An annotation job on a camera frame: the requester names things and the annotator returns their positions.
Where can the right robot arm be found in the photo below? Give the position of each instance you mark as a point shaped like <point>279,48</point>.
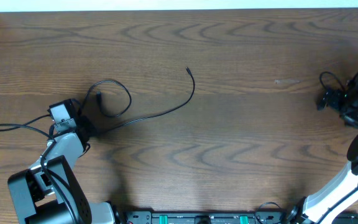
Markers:
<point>329,204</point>

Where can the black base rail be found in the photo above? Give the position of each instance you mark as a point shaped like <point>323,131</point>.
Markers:
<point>262,215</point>

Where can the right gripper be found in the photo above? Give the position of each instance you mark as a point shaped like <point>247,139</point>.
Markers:
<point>335,96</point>

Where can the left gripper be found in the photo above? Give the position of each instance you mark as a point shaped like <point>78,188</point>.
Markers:
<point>92,129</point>

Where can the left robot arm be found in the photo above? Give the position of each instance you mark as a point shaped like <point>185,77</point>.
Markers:
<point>48,191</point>

